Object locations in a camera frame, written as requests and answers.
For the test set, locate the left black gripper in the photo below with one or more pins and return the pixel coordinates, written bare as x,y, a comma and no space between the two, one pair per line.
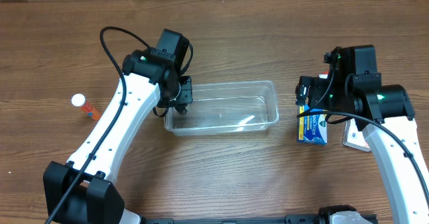
184,94

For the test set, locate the blue yellow VapoDrops box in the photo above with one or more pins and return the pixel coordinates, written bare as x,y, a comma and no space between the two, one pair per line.
312,129

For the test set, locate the white Hansaplast plaster box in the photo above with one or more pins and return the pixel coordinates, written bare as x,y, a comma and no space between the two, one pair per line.
353,138

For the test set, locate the orange tube white cap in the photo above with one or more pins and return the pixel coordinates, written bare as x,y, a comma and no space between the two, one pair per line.
79,100

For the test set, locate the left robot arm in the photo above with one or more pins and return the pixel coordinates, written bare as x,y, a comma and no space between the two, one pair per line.
83,189

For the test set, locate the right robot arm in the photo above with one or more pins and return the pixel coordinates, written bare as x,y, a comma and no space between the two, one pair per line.
384,114

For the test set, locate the clear plastic container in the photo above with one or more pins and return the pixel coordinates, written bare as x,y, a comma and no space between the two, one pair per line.
227,107

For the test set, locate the red white carton box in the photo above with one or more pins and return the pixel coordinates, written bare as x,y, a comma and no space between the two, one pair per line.
324,76

